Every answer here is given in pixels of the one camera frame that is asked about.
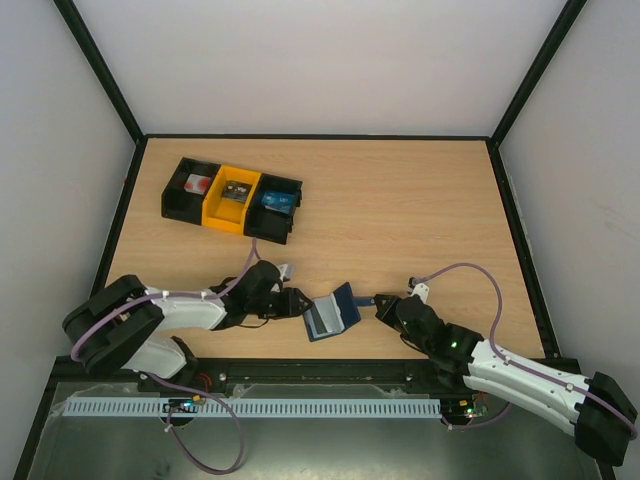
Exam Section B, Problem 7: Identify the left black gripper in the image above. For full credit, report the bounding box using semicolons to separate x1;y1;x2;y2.
248;288;313;320

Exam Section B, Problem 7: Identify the blue card holder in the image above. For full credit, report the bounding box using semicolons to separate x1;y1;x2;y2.
303;282;374;342

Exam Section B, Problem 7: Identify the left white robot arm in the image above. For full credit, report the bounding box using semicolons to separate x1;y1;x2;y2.
62;260;312;379

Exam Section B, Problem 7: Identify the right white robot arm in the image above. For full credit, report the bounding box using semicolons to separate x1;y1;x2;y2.
374;294;638;467

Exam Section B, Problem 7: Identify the blue card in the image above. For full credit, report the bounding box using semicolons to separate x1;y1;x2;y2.
261;190;295;215

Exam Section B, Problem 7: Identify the black card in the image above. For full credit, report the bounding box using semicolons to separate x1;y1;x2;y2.
221;180;253;204

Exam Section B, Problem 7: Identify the red white card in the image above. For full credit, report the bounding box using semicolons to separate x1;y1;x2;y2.
184;174;211;195

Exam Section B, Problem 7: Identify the black bin right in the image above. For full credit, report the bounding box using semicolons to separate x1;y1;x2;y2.
243;174;303;245

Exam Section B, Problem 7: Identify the black bin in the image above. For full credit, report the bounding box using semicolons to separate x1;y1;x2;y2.
243;174;303;245
161;157;221;225

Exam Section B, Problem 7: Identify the yellow bin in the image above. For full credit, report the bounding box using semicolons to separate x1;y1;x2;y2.
201;165;262;235

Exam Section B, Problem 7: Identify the black bin left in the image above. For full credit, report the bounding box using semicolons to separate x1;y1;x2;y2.
161;157;221;225

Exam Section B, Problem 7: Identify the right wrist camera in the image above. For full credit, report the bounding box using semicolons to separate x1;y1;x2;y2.
407;277;430;304

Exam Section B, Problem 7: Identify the black rail base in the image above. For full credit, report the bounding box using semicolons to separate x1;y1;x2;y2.
49;355;476;396

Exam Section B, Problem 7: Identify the white slotted cable duct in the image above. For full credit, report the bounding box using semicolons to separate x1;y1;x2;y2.
62;397;441;419

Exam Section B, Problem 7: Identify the black enclosure frame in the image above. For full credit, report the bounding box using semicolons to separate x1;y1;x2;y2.
14;0;617;480

